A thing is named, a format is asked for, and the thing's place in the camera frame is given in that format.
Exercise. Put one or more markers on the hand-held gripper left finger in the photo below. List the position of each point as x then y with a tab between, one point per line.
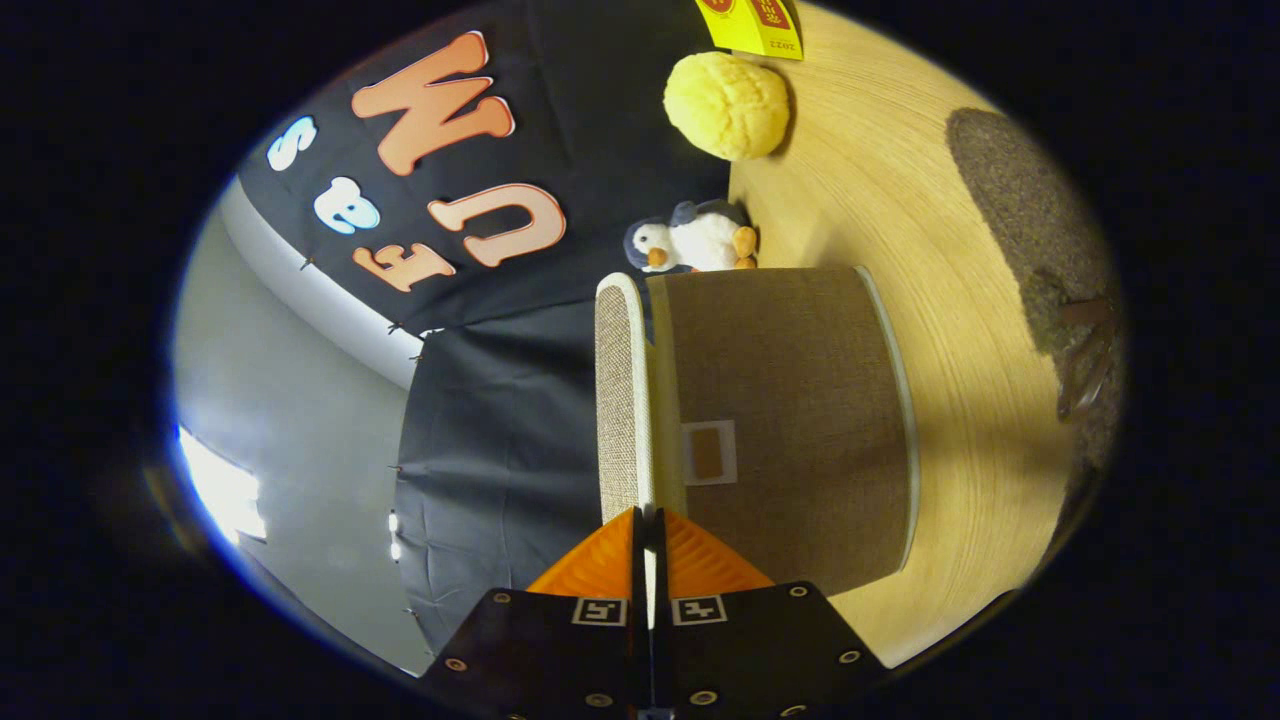
560	650

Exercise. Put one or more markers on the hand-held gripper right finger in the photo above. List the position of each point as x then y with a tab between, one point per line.
750	650

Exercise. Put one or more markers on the beige fabric storage box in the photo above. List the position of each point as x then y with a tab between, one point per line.
790	380

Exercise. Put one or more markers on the brown fuzzy slipper shoe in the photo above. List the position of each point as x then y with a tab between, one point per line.
1010	190

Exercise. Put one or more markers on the penguin plush toy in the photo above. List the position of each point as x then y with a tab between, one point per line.
700	240

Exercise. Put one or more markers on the yellow bun plush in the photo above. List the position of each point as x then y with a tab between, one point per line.
725	105

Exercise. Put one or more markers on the yellow book with red circle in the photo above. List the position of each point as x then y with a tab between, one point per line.
750	25

